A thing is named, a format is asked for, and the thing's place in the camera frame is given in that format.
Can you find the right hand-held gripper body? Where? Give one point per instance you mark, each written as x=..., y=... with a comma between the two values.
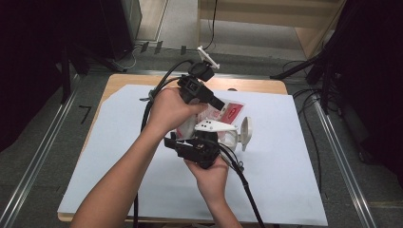
x=199, y=152

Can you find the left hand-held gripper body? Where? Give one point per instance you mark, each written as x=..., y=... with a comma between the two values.
x=193, y=87

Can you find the red and white refill pouch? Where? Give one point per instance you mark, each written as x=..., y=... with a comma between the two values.
x=233, y=112

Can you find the clear glass jar white lid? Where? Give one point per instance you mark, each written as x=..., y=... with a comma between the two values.
x=246, y=129

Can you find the person's left hand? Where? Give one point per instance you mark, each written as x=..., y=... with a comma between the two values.
x=168, y=110

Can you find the person's right hand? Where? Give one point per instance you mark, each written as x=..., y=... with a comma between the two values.
x=210, y=180

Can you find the white paper sheet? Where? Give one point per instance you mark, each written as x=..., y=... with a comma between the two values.
x=278, y=177

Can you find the black tripod stand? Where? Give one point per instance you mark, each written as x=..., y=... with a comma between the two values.
x=297, y=67

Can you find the black cabinet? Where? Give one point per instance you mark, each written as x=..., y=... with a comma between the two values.
x=120, y=25

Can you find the light wooden furniture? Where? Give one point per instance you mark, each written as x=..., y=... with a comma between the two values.
x=269, y=15

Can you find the black metal stand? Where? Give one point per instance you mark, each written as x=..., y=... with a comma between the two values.
x=65, y=79

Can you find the dark curtain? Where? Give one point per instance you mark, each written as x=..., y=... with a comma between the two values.
x=380, y=63
x=31, y=47

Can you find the metal floor rail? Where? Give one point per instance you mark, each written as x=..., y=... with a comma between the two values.
x=343, y=158
x=30, y=180

